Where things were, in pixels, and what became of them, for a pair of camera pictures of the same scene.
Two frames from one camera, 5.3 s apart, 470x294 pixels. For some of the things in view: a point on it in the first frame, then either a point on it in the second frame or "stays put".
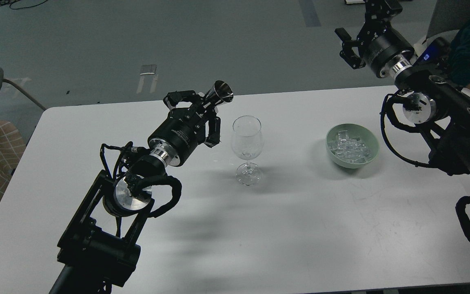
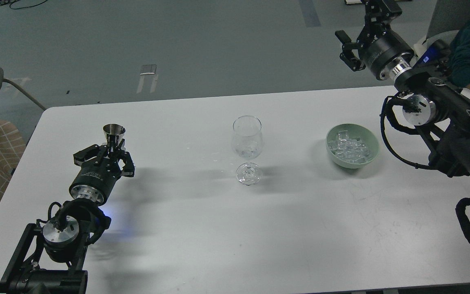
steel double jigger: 220,92 → 114,133
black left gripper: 184,129 → 95,177
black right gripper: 378,41 stays put
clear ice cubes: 349,150 stays put
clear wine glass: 247,141 stays put
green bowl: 351,146 stays put
